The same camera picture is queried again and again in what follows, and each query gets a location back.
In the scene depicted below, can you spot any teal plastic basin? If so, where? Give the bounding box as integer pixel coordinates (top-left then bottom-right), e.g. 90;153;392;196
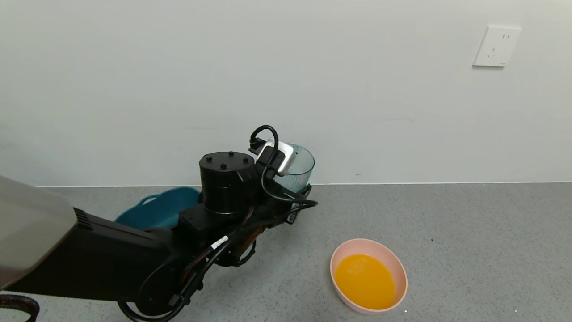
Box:
115;186;202;230

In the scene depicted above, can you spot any black cable with white label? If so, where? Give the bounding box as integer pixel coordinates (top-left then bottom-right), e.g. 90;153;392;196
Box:
118;203;313;322

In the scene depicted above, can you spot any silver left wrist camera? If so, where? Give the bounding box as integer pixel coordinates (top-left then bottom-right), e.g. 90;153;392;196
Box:
257;141;295;176

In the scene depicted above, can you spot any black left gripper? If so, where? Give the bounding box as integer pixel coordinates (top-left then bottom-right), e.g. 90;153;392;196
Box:
273;183;312;225

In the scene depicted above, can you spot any white wall socket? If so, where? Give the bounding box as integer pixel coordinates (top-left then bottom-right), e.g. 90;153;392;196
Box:
472;25;522;68

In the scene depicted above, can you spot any dark looped cable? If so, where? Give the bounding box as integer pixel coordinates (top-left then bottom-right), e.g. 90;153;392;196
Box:
0;294;40;322

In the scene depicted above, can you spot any clear plastic cup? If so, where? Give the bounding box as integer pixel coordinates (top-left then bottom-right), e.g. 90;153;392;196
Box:
279;143;315;194

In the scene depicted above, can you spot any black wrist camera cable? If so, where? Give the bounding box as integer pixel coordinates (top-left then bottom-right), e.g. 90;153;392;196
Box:
249;125;319;209

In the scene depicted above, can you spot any pink bowl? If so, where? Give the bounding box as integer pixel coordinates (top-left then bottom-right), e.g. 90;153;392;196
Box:
330;238;408;315

